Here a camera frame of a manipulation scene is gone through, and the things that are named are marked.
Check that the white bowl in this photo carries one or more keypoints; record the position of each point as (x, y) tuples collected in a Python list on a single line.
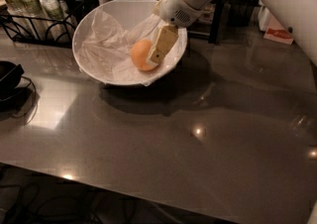
[(115, 13)]

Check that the stack of paper cups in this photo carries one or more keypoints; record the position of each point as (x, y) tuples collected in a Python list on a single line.
[(54, 11), (33, 6), (17, 10)]

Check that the stack of paper cups middle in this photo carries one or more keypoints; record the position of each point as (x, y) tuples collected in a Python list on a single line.
[(33, 6)]

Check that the orange fruit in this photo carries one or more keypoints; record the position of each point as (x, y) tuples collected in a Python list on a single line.
[(139, 54)]

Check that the black device on left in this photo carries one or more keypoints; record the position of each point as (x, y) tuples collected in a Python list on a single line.
[(10, 77)]

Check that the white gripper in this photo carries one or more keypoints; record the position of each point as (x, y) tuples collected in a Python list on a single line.
[(172, 6)]

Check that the white paper liner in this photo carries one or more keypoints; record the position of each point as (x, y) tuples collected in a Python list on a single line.
[(105, 49)]

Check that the stack of paper cups left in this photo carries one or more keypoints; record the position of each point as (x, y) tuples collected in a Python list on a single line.
[(17, 10)]

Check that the red and white packet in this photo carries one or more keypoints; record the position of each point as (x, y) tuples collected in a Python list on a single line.
[(275, 32)]

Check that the black wire rack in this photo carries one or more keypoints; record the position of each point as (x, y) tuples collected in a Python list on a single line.
[(71, 20)]

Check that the stack of paper cups right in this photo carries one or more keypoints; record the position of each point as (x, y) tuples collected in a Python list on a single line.
[(54, 11)]

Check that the black condiment shelf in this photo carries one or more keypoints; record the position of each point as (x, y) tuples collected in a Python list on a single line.
[(208, 26)]

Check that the black mesh basket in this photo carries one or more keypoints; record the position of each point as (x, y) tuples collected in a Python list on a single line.
[(240, 12)]

